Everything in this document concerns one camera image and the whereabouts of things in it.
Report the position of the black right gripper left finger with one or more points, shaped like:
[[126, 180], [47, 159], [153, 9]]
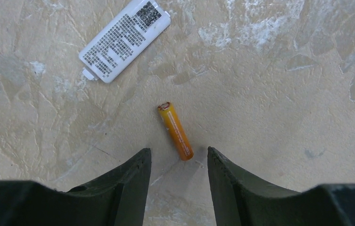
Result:
[[116, 198]]

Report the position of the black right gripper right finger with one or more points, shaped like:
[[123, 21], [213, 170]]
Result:
[[241, 198]]

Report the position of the orange battery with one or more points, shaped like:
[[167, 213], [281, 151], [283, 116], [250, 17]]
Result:
[[175, 130]]

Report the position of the white remote battery cover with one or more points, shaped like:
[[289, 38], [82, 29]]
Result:
[[123, 39]]

